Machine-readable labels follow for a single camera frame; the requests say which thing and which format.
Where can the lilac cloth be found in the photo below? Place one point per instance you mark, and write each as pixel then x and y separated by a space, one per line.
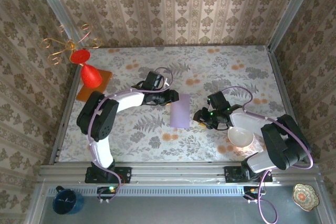
pixel 179 113

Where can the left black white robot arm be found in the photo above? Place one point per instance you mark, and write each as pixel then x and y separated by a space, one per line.
pixel 97 119

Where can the white ceramic bowl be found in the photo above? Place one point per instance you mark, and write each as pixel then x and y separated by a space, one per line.
pixel 240 136

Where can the floral patterned tablecloth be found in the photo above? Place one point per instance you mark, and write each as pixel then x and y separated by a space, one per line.
pixel 168 150

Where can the orange wooden board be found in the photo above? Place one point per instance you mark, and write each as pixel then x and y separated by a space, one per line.
pixel 105 77

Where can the red plastic goblet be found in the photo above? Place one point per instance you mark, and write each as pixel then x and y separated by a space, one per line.
pixel 90 77

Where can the small black controller board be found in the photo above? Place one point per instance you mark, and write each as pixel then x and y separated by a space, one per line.
pixel 253 192
pixel 107 192

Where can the grey metal shelf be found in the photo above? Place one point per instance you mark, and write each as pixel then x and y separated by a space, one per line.
pixel 183 211

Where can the ornate scalloped small dish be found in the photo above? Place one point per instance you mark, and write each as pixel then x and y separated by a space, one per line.
pixel 305 197

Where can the dark blue mug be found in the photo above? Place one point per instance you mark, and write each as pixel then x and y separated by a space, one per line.
pixel 65 203

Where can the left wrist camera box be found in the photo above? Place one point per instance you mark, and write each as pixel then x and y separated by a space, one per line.
pixel 154 80

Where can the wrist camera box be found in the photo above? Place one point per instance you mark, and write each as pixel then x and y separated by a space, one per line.
pixel 154 80
pixel 218 100

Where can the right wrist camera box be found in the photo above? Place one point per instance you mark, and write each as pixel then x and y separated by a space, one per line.
pixel 218 100

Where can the aluminium front frame rail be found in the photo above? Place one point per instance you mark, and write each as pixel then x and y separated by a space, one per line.
pixel 178 172

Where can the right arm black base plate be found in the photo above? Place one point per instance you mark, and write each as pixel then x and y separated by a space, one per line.
pixel 231 174

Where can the aluminium table side rail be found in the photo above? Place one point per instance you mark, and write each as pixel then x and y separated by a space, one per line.
pixel 279 77
pixel 70 91

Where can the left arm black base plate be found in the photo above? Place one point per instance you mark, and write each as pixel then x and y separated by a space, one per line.
pixel 123 175

